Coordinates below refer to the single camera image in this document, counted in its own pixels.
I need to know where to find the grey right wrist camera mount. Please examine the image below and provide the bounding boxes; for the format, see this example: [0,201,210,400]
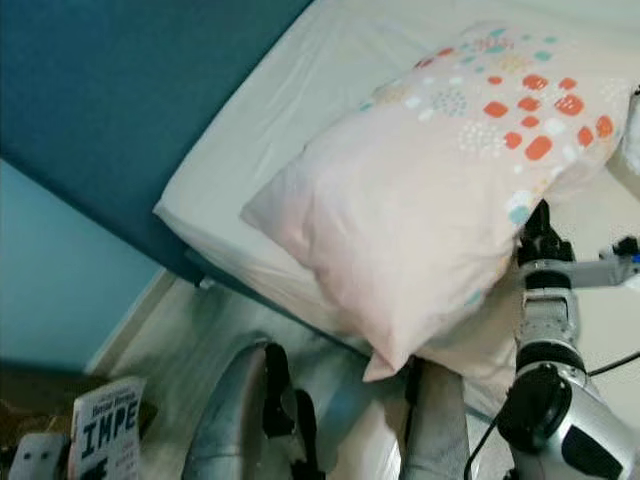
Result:
[520,235,640,291]

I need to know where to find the white book blue letters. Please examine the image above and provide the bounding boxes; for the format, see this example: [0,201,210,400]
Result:
[68,377,147,480]

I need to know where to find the silver robot right leg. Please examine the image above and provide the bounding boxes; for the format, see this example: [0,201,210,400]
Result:
[398,358,473,480]

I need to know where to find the clear plastic bag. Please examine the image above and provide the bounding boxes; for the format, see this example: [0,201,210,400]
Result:
[620,88,640,179]

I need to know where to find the pink pillow orange dots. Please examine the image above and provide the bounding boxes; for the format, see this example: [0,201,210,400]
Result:
[240,20,640,383]

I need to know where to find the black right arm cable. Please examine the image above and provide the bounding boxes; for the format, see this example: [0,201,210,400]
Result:
[463,350,640,480]

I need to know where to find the blue fabric headboard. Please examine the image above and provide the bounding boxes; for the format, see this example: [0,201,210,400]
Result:
[0,0,313,286]

